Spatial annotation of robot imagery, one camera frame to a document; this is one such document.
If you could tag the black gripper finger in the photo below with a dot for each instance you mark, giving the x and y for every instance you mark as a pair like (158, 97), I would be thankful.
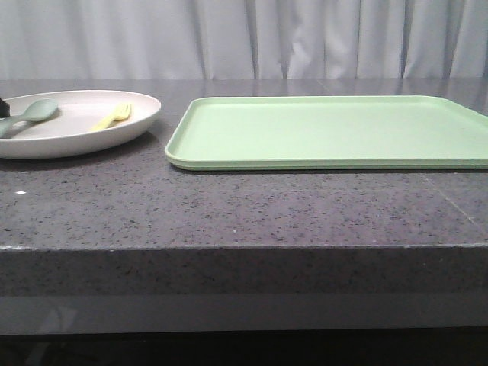
(4, 109)

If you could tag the teal green plastic spoon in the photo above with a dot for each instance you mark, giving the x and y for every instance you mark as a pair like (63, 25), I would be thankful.
(37, 111)

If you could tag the white pleated curtain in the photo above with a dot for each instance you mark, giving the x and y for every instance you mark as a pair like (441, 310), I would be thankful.
(243, 39)

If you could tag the yellow plastic fork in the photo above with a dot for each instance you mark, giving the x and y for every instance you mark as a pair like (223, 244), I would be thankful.
(120, 113)

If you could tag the beige round plate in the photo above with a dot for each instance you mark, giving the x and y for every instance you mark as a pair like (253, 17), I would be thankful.
(67, 132)

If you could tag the light green rectangular tray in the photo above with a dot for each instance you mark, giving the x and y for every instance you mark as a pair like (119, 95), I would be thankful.
(328, 132)

